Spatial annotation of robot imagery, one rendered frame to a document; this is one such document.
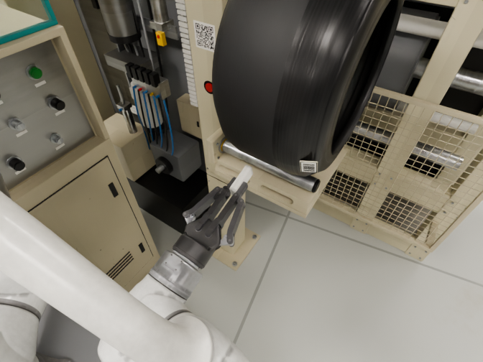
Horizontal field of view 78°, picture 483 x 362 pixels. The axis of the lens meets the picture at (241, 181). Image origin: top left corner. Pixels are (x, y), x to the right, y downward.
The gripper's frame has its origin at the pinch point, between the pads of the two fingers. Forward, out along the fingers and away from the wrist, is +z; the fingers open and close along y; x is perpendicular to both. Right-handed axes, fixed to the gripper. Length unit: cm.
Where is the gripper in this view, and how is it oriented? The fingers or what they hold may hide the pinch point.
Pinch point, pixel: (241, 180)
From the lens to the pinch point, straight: 65.7
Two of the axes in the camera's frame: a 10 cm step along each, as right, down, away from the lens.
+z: 5.4, -7.7, 3.5
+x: 1.5, 4.9, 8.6
